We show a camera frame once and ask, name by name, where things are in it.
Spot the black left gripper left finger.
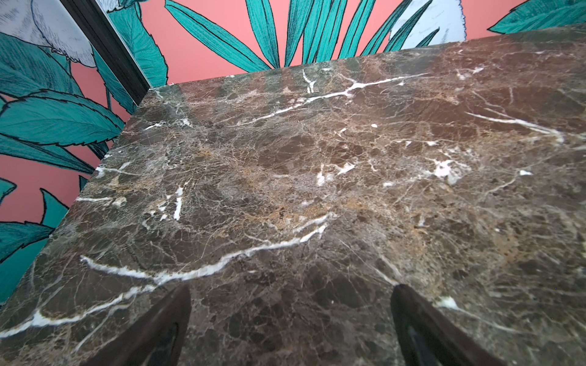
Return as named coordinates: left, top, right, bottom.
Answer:
left=85, top=285, right=192, bottom=366

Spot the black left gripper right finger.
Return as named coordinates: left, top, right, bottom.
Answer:
left=390, top=284, right=505, bottom=366

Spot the black left frame post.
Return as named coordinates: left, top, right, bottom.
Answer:
left=60, top=0, right=150, bottom=106

